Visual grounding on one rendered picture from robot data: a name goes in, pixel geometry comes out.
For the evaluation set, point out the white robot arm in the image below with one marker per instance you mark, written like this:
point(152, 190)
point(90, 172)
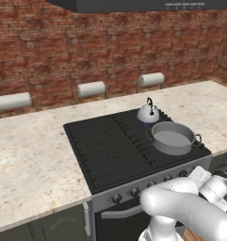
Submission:
point(181, 207)

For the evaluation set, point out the dark range hood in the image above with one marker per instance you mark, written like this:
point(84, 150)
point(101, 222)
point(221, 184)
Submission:
point(118, 4)

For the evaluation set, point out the dark green cabinet front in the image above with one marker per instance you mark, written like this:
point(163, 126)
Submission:
point(223, 160)

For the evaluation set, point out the dark green cabinet door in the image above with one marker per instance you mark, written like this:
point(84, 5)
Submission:
point(11, 234)
point(58, 224)

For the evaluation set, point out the black and steel stove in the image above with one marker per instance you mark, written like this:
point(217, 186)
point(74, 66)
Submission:
point(111, 147)

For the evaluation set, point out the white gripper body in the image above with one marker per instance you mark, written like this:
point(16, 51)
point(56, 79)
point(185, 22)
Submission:
point(199, 175)

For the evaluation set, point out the dark stove knob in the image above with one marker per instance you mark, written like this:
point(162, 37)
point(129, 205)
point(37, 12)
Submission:
point(151, 184)
point(135, 192)
point(183, 173)
point(116, 198)
point(167, 178)

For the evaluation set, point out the black oven door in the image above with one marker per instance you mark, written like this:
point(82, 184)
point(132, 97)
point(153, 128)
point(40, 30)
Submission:
point(118, 227)

